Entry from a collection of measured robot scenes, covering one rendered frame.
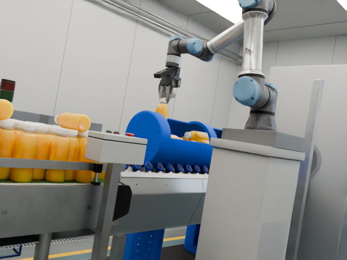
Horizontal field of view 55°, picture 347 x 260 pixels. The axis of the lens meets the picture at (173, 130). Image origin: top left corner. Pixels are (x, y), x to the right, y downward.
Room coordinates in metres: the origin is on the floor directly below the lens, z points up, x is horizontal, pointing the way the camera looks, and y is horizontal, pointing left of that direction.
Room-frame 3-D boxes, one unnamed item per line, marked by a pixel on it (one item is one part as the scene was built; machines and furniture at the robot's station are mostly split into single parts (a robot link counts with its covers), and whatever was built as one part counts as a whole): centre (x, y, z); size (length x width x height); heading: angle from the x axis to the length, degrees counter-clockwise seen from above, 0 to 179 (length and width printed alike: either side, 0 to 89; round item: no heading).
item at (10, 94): (1.55, 0.79, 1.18); 0.06 x 0.06 x 0.05
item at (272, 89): (1.57, -0.39, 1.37); 0.13 x 0.12 x 0.14; 140
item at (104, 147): (1.23, 0.19, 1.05); 0.20 x 0.10 x 0.10; 137
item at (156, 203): (2.35, -0.45, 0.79); 2.17 x 0.29 x 0.34; 137
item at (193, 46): (1.74, -0.02, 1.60); 0.11 x 0.11 x 0.08; 50
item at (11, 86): (1.55, 0.79, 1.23); 0.06 x 0.06 x 0.04
